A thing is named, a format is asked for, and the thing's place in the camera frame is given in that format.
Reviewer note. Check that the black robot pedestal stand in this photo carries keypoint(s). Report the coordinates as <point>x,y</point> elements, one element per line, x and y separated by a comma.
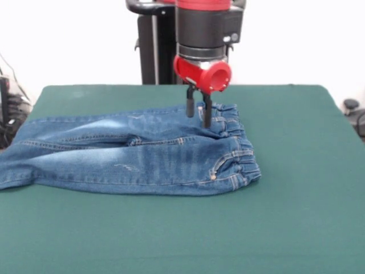
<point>159,42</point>

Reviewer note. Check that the black chair base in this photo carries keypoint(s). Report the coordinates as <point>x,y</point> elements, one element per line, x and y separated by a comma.
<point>355,112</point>

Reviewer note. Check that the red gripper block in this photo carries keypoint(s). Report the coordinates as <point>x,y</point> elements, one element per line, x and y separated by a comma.
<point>202,74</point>

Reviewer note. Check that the dark green table cloth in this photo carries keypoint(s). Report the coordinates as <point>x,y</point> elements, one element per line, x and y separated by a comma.
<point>171,228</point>

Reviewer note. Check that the blue denim jeans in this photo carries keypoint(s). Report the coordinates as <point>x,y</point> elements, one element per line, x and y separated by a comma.
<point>142,154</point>

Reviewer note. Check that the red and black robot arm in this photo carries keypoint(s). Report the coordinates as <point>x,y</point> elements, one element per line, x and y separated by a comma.
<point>208,25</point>

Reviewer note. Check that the black electronics box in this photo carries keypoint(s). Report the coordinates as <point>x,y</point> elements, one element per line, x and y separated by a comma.
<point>4,97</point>

